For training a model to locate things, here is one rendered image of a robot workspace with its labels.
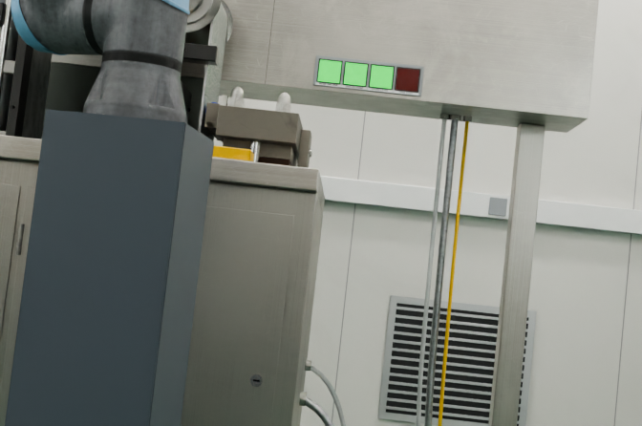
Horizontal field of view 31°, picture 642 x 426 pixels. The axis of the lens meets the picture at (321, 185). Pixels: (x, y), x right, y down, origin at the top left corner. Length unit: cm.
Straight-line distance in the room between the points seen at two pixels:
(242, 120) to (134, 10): 67
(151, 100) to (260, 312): 55
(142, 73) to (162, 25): 8
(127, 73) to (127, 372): 42
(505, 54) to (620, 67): 250
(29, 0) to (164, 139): 33
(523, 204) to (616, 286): 230
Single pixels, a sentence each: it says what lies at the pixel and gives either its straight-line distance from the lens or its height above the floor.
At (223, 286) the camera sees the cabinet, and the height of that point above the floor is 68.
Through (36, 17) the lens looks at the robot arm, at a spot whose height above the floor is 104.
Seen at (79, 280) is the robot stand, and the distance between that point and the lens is 163.
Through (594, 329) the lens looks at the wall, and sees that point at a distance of 510.
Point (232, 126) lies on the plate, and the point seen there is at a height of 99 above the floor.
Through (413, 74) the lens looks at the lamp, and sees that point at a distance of 270.
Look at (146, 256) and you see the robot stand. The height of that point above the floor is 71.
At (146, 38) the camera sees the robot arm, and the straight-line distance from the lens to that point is 169.
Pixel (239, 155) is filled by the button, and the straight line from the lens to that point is 208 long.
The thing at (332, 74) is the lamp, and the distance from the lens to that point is 269.
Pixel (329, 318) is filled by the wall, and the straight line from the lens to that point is 499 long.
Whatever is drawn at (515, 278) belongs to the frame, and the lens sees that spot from 285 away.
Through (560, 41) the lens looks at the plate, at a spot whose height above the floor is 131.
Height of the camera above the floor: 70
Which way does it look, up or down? 5 degrees up
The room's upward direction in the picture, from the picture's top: 6 degrees clockwise
